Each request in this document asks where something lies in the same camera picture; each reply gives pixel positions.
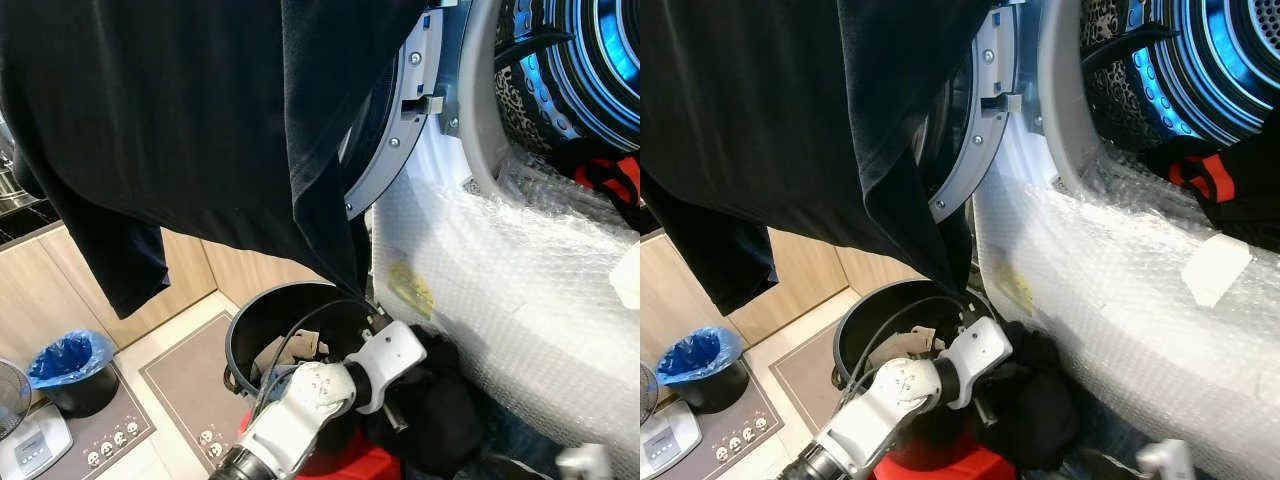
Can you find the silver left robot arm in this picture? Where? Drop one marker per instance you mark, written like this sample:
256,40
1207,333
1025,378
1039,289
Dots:
885,405
300,410

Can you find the white washing machine body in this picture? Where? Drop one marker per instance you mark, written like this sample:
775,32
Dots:
1030,165
440,165

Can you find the grey washing machine door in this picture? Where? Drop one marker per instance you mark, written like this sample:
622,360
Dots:
405,130
985,130

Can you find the steel washing machine drum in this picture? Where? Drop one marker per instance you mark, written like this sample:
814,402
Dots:
590,70
1200,60

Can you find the red plastic stool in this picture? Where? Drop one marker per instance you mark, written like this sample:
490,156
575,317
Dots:
960,468
355,466

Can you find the beige crumpled cloth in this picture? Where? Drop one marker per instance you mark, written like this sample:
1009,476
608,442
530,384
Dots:
905,348
290,355

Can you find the yellow energy label sticker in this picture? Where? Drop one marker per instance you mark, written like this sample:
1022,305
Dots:
410,290
1012,290

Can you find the black plastic bucket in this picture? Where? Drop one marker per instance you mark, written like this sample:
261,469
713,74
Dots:
260,320
860,320

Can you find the grey skull print floor mat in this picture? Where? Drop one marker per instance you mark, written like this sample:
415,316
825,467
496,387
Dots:
740,430
805,385
110,435
190,385

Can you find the light wooden cabinet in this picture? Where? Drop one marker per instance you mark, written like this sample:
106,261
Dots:
200,270
800,270

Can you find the small white fan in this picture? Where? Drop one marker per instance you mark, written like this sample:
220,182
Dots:
12,395
647,395

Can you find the white paper patch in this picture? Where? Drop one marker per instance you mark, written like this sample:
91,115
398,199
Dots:
1215,270
628,275

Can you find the small black waste bin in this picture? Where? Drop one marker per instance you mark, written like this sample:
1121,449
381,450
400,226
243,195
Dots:
85,402
715,398

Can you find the blue plastic bin bag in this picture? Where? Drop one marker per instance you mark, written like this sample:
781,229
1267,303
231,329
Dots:
68,360
698,355

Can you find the grey rubber door gasket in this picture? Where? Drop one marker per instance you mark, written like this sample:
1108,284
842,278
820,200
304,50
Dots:
1065,110
480,110

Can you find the black garment with red stripes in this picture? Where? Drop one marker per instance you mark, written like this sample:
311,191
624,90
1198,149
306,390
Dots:
610,180
1255,190

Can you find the black hanging T-shirt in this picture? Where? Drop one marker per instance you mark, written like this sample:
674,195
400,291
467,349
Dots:
180,100
800,100

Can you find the black countertop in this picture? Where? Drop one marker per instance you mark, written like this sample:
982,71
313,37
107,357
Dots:
25,225

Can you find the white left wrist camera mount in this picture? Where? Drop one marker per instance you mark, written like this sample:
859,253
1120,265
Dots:
980,350
390,355

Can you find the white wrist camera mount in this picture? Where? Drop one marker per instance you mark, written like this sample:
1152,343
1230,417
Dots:
980,350
585,462
1165,458
390,355

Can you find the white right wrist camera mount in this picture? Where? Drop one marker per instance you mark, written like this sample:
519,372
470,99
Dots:
1165,458
585,462

